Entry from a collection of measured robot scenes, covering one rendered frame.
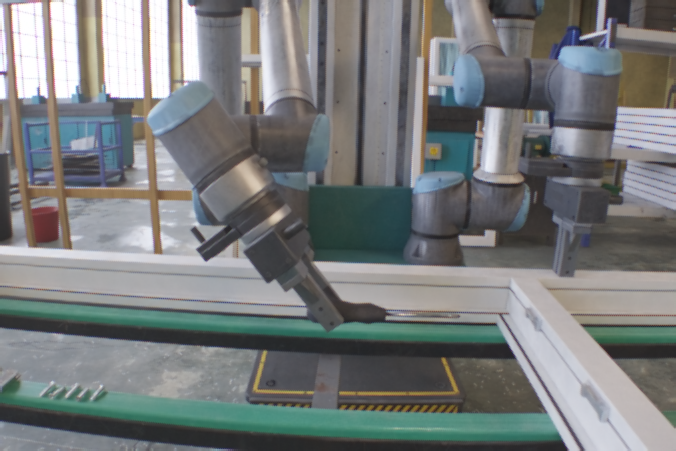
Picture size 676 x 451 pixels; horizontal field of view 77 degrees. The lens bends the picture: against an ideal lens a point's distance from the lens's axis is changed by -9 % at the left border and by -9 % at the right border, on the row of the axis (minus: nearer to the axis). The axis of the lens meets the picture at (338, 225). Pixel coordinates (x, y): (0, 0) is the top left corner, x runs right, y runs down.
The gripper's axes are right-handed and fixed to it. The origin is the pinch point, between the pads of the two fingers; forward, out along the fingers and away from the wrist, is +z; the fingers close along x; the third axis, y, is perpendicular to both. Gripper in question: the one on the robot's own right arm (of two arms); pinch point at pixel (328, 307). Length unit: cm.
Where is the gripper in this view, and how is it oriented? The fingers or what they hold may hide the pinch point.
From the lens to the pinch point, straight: 62.9
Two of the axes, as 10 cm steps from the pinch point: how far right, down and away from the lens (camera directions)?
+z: 5.8, 8.0, 1.4
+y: 8.1, -5.6, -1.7
